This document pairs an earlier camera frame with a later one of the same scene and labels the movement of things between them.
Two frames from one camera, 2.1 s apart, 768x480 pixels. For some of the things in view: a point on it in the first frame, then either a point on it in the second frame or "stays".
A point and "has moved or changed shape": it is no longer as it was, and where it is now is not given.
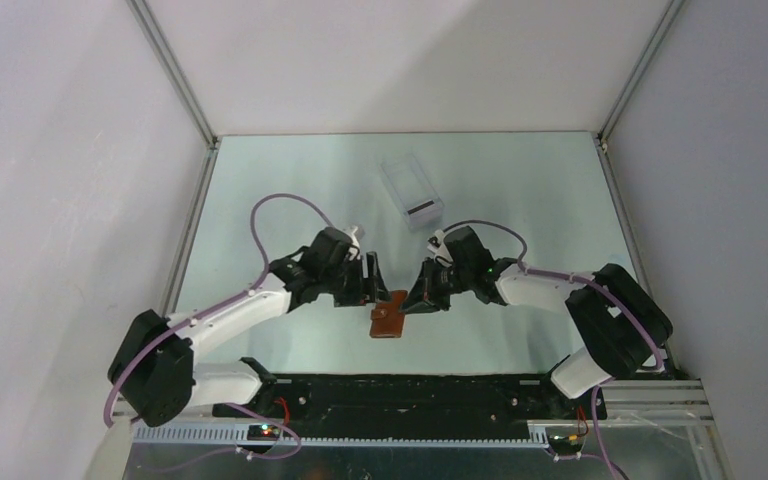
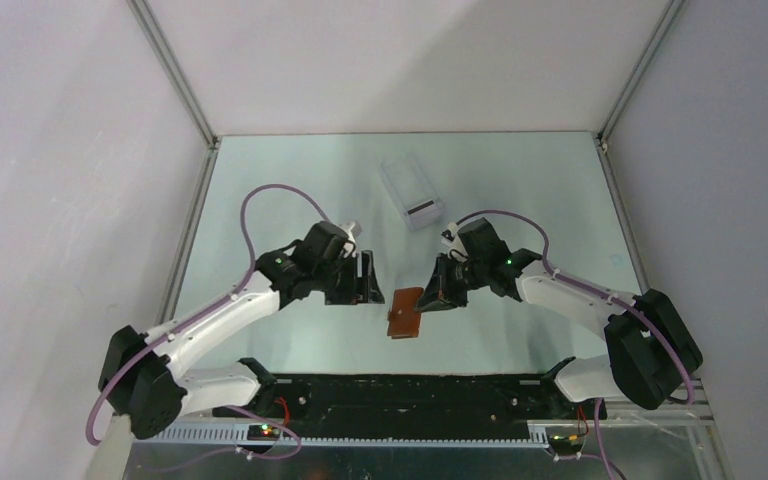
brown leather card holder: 387,318 has moved or changed shape
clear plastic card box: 418,200 stays
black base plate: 412,405 stays
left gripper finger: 350,292 stays
